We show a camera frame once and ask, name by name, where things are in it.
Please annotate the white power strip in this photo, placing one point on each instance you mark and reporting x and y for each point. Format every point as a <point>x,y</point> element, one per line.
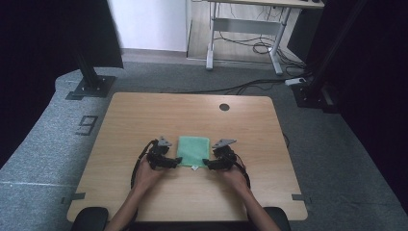
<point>295,81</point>

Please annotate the person's left hand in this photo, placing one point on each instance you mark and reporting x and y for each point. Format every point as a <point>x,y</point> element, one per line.
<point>146,178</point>

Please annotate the black curtain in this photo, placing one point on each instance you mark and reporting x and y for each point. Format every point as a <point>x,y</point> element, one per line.
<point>378,80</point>
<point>38,48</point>

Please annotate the black round table grommet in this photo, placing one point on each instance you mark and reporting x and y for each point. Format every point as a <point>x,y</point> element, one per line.
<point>224,107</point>

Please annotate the green microfibre towel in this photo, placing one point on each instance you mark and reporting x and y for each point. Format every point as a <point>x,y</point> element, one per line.
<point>193,150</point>

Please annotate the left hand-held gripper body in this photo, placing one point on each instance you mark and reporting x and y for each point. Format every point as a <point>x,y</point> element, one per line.
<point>157,157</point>

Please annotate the person's right hand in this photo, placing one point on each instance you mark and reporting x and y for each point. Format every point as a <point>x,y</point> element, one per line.
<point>236,181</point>

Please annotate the dark box under desk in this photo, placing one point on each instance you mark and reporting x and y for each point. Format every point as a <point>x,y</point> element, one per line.
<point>300,35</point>

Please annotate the white metal frame desk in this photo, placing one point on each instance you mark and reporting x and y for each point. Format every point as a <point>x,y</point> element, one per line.
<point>243,26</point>

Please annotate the black metal stand with base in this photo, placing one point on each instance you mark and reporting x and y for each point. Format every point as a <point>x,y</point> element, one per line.
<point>91,85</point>
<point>316,93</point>

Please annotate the grey tape strip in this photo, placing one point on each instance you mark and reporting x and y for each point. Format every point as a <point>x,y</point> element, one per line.
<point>77,196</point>
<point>300,197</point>

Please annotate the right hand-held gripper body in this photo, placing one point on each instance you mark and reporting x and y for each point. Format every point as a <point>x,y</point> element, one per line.
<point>226,157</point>

